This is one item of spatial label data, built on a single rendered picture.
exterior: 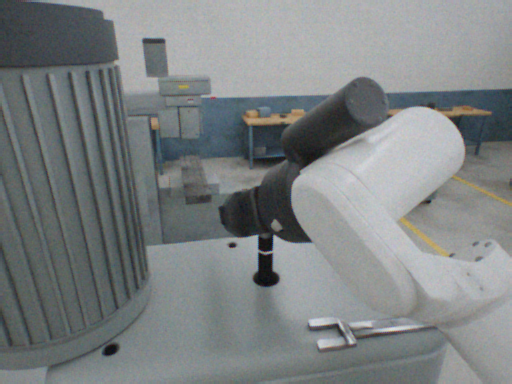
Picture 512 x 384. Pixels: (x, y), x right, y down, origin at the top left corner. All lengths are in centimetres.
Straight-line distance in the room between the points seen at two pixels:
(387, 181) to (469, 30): 871
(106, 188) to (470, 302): 30
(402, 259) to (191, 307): 29
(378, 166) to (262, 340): 24
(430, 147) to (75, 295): 33
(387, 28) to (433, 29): 99
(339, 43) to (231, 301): 716
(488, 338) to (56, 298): 34
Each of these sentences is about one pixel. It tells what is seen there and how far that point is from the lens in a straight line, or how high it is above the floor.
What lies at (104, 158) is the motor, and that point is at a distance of 35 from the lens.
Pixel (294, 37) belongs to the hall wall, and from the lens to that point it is 717.
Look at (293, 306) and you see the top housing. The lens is 45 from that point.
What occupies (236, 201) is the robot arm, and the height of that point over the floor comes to 202.
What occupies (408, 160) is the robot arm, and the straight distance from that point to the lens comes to 25.
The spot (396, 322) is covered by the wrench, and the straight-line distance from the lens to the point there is 44.
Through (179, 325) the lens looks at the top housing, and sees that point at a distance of 43.
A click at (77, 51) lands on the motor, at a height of 218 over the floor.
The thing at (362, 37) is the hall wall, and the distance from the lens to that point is 767.
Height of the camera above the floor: 218
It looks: 23 degrees down
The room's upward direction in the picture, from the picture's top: straight up
